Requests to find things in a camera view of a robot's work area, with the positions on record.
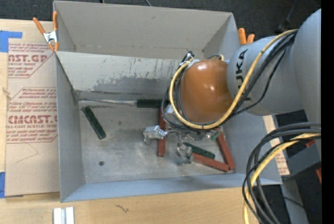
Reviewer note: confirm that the dark green flat block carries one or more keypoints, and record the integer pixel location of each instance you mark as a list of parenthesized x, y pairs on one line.
[(202, 151), (94, 122)]

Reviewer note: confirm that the red-brown flat block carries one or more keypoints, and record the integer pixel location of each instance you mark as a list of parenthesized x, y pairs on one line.
[(211, 163), (226, 151), (161, 147)]

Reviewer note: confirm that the brown cardboard board red print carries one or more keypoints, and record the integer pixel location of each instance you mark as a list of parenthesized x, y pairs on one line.
[(31, 155)]

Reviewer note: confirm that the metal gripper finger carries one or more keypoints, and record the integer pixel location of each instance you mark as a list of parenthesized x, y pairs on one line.
[(156, 132), (184, 153)]

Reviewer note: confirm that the grey metal bin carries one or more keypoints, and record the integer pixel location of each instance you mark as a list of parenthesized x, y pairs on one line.
[(125, 155)]

